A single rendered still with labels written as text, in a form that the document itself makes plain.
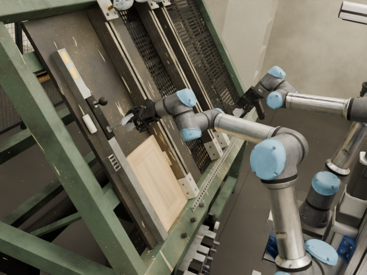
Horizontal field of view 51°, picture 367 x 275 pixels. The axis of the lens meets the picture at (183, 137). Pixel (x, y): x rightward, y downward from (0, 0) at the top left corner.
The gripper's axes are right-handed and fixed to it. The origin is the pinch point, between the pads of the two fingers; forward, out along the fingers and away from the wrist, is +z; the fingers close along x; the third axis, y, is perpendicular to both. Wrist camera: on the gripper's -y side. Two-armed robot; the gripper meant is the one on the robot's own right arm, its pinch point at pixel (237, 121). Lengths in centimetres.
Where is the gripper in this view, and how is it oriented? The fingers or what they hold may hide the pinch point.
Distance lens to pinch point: 205.9
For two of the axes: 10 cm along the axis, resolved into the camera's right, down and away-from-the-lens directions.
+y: -7.5, -6.6, 0.1
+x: -3.6, 3.9, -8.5
